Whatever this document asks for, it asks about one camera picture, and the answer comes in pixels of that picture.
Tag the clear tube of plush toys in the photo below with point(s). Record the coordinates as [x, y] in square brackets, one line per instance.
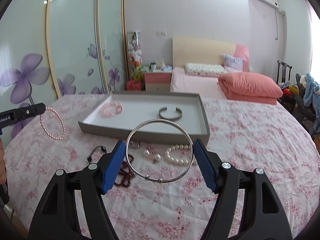
[135, 52]

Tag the black office chair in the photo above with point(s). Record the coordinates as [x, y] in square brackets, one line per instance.
[302, 107]

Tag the pink floral bed sheet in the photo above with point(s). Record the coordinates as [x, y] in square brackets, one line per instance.
[250, 142]

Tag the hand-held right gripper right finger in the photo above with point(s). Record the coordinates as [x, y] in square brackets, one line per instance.
[203, 165]

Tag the black wooden chair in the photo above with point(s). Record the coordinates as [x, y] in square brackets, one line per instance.
[283, 72]

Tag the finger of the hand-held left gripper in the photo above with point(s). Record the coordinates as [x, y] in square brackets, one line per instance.
[27, 111]

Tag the blue plush cloth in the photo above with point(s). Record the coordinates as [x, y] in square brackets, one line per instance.
[311, 90]

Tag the red trash basket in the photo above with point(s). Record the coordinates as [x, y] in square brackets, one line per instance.
[133, 85]

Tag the person's left forearm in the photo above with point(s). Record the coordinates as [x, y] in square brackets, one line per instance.
[2, 162]

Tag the grey shallow tray box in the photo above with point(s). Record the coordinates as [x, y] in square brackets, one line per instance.
[140, 110]

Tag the pink bed with headboard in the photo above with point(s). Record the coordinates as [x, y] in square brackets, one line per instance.
[192, 83]

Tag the white wall socket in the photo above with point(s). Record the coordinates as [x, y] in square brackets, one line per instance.
[161, 33]

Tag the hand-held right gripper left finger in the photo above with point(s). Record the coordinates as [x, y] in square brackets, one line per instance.
[113, 165]

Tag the purple patterned pillow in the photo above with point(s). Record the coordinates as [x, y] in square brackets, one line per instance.
[233, 62]

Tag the colourful toys pile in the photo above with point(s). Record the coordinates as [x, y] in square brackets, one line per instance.
[290, 90]

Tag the thin silver bangle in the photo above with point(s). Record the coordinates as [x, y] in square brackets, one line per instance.
[160, 180]

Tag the floral glass sliding wardrobe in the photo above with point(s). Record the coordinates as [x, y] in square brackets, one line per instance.
[75, 42]

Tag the dark red bead strand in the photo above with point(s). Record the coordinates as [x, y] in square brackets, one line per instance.
[125, 173]

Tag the pink and cream nightstand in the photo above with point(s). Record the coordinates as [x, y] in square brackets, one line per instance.
[156, 80]

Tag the air conditioner pipe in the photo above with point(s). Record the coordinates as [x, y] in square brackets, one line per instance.
[277, 25]

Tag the blue packet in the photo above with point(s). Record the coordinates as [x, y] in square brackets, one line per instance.
[167, 68]

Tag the white pearl earring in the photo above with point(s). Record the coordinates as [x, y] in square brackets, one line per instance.
[156, 158]
[146, 153]

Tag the grey metal cuff bangle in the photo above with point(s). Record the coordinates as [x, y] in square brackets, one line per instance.
[170, 117]

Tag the folded coral quilt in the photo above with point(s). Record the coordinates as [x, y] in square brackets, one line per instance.
[250, 86]

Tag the white cup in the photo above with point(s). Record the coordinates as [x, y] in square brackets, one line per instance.
[153, 67]

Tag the white floral pillow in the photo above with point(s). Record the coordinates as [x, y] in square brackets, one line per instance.
[205, 69]

